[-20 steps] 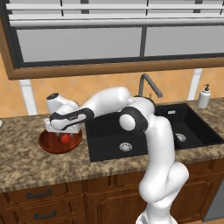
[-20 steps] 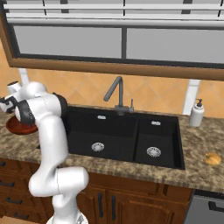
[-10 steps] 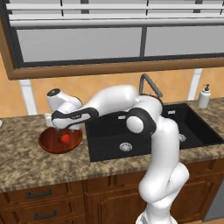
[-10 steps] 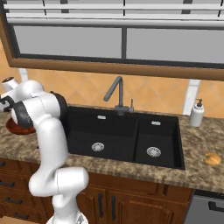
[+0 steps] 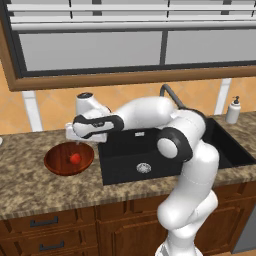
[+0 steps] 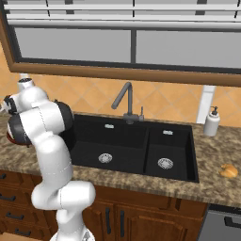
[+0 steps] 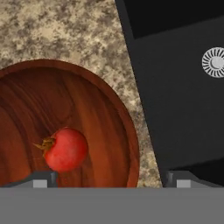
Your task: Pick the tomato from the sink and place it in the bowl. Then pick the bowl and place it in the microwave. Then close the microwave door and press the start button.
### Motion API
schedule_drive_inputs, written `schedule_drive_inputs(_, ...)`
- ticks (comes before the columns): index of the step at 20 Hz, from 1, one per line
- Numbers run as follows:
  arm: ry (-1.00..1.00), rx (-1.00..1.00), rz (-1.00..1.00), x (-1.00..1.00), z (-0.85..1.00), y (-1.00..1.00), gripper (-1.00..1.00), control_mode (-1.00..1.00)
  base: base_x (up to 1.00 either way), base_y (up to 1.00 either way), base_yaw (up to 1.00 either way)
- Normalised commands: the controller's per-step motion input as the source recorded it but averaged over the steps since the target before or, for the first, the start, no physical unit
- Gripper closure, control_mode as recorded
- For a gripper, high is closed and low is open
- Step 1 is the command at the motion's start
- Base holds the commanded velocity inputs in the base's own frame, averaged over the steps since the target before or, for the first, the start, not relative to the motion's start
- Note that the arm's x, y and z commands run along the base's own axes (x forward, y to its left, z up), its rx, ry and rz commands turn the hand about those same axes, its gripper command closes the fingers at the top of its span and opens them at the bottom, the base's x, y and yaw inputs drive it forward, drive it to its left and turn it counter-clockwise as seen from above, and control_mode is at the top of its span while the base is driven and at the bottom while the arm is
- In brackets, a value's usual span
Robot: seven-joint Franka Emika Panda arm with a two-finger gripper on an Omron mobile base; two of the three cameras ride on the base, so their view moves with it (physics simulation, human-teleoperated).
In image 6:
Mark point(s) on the white window blinds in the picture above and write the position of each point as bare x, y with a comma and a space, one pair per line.
125, 14

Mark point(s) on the golden croissant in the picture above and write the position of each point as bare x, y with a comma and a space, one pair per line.
229, 171

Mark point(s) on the dark red bowl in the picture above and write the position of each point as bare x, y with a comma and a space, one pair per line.
12, 140

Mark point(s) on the grey sink tap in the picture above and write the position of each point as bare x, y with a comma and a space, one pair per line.
129, 100

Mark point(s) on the grey dishwasher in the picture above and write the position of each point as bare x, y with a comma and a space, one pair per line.
216, 229

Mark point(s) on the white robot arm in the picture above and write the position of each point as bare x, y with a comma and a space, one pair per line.
51, 157

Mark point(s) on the black double sink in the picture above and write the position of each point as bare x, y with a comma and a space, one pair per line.
125, 150

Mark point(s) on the wood framed window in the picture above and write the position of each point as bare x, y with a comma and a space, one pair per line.
125, 70

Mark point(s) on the brown wooden drawer front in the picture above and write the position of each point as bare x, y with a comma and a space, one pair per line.
29, 216
19, 179
23, 197
37, 233

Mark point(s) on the brown wooden cupboard door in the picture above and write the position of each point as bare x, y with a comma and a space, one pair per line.
97, 222
150, 226

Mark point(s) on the white soap dispenser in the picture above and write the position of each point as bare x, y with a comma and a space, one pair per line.
212, 124

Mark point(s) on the brown wooden fixed panel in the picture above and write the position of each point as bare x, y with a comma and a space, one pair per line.
141, 196

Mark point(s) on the white upright post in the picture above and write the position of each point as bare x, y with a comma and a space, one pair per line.
205, 103
22, 76

